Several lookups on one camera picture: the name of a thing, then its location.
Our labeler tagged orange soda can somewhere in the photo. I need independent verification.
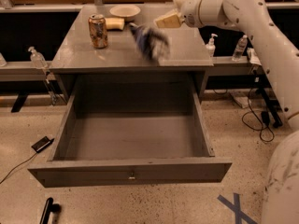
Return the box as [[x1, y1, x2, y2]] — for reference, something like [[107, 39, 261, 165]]
[[88, 14, 108, 49]]

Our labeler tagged hand sanitizer pump bottle right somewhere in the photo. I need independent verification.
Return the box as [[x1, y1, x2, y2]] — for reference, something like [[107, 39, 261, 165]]
[[206, 34, 217, 57]]

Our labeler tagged black phone on floor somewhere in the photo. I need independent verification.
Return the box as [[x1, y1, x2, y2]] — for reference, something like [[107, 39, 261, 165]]
[[32, 136, 54, 153]]

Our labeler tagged white wipes packet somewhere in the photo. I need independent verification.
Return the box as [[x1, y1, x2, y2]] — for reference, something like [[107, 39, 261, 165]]
[[247, 48, 261, 65]]

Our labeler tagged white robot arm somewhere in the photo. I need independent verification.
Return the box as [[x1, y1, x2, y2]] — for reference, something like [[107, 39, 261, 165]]
[[154, 0, 299, 224]]

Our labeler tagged black cable loop right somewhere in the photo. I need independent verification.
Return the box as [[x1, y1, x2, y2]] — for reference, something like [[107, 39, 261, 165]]
[[241, 77, 284, 144]]

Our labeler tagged blue tape cross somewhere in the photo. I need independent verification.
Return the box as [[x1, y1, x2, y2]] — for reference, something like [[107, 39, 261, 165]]
[[218, 193, 258, 224]]

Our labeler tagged black floor cable left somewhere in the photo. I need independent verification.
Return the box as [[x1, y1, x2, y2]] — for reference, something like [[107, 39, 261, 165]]
[[0, 152, 39, 186]]

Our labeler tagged grey open drawer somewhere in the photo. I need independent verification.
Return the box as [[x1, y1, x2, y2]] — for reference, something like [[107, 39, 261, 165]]
[[28, 74, 232, 188]]

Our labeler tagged black handle object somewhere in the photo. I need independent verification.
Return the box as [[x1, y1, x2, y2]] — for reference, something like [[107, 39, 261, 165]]
[[39, 197, 62, 224]]

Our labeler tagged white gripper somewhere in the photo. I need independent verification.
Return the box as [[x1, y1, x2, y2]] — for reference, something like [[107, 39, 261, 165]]
[[154, 0, 203, 28]]

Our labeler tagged cream sponge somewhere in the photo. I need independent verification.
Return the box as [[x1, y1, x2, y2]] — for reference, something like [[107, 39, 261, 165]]
[[106, 18, 125, 31]]

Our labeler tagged clear water bottle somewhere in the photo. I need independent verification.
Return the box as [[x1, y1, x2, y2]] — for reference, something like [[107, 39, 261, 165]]
[[232, 35, 248, 62]]

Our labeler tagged blue chip bag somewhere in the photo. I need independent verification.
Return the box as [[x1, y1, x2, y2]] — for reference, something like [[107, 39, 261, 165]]
[[129, 22, 170, 61]]

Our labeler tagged grey counter cabinet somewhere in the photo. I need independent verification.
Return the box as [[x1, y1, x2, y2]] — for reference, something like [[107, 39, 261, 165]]
[[50, 4, 212, 94]]

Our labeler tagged clear pump bottle left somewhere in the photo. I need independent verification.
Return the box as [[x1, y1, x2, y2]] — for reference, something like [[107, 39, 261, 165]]
[[28, 47, 48, 69]]

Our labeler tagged white bowl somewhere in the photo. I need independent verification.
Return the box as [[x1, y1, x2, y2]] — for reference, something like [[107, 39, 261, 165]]
[[110, 5, 141, 22]]

